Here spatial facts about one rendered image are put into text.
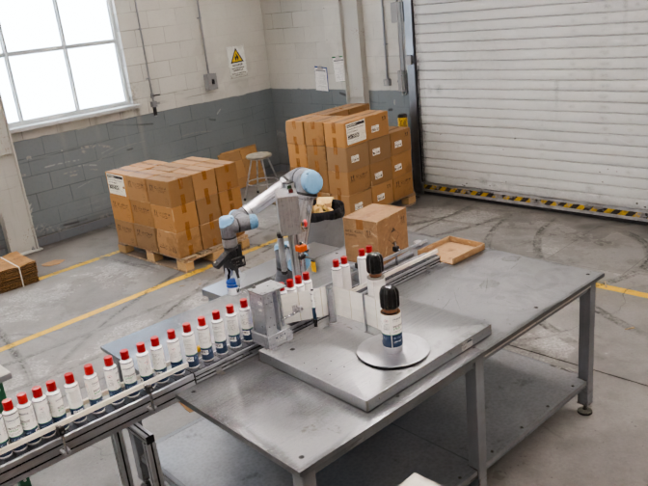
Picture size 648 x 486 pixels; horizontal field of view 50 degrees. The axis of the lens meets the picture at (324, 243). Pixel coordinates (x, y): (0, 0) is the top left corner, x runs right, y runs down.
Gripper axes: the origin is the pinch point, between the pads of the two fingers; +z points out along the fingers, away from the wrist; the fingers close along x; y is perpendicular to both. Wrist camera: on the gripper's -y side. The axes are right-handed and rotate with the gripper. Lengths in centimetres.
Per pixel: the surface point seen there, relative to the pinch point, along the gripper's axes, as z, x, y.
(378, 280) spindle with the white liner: -6, -71, 31
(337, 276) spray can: -1, -41, 34
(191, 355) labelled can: 5, -37, -53
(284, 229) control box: -32.2, -35.0, 9.2
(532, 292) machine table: 17, -111, 100
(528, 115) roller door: 2, 88, 454
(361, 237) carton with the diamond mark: -1, -14, 83
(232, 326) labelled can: 0.4, -38.3, -30.7
